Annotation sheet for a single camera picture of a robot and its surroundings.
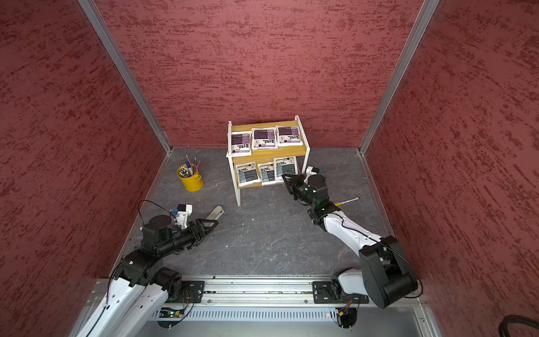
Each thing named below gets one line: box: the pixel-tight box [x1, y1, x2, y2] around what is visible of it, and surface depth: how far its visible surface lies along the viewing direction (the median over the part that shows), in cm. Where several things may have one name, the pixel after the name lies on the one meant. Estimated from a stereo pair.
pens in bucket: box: [178, 153, 201, 178], surface depth 100 cm
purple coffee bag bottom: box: [275, 125, 304, 147], surface depth 79 cm
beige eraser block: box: [205, 205, 225, 220], surface depth 94 cm
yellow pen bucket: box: [176, 163, 204, 193], surface depth 100 cm
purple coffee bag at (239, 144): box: [226, 130, 252, 158], surface depth 76 cm
